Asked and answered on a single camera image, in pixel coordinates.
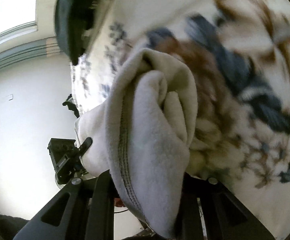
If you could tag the floral fleece bed blanket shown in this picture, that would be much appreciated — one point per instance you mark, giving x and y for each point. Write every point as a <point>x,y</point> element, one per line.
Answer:
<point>238,52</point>

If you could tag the green striped curtain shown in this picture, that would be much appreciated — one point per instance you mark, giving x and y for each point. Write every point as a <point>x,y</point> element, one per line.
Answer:
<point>30,50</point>

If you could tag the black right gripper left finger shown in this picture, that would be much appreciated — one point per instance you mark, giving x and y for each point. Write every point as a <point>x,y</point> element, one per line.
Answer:
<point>83,209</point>

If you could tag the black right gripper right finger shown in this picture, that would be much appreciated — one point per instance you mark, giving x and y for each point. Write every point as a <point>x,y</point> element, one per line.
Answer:
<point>208,210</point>

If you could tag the beige shirt with black collar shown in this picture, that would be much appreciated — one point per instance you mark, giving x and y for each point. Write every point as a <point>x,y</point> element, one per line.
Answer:
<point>142,133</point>

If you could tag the window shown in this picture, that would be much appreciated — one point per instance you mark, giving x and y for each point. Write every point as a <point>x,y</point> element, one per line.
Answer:
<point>16,15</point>

